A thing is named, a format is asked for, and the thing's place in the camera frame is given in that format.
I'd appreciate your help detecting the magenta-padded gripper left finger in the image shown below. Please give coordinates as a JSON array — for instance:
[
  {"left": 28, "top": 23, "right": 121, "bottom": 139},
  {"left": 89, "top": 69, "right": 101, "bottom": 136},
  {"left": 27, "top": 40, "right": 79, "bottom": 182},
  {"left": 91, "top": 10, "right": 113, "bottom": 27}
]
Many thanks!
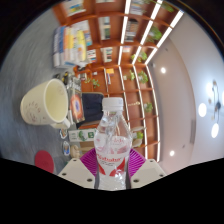
[{"left": 57, "top": 148, "right": 100, "bottom": 190}]

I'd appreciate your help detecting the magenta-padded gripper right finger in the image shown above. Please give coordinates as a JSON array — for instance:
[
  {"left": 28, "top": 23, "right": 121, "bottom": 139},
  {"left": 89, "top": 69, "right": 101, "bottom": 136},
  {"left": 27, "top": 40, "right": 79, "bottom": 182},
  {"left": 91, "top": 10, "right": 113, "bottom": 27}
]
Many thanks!
[{"left": 128, "top": 148, "right": 167, "bottom": 190}]

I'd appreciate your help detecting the clear plastic water bottle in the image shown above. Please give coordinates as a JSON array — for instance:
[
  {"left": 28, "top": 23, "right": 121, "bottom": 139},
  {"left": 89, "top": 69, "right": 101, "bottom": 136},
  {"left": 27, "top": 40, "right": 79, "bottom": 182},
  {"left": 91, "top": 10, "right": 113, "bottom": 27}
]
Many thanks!
[{"left": 93, "top": 97, "right": 133, "bottom": 192}]

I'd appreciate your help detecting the dark blue chair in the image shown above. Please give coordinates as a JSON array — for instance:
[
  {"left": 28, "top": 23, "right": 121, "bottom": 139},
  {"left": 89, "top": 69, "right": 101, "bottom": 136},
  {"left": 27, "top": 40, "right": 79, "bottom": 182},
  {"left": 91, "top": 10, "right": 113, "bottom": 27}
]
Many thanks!
[{"left": 81, "top": 92, "right": 105, "bottom": 126}]

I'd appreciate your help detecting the magazine with orange cover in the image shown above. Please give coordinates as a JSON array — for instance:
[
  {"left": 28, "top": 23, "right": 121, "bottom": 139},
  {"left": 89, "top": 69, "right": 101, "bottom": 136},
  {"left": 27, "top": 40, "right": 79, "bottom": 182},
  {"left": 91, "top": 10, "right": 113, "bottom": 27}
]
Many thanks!
[{"left": 67, "top": 78, "right": 86, "bottom": 124}]

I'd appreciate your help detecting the cream ceramic mug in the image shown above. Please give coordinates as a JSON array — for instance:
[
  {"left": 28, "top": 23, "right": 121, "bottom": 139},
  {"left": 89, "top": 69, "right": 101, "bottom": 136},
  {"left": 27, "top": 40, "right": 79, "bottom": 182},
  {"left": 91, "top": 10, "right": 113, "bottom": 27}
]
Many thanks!
[{"left": 19, "top": 78, "right": 72, "bottom": 130}]

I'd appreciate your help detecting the branched ceiling lamp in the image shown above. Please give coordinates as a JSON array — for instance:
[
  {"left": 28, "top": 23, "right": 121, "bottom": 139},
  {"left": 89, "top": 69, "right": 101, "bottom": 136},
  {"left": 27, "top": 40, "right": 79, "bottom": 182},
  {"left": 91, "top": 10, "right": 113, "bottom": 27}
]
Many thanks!
[{"left": 198, "top": 79, "right": 224, "bottom": 140}]

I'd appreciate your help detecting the wooden shelf unit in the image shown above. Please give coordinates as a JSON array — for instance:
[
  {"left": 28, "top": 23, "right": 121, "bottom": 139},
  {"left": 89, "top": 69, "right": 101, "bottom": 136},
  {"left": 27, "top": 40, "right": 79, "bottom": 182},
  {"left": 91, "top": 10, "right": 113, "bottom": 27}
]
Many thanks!
[{"left": 53, "top": 0, "right": 186, "bottom": 162}]

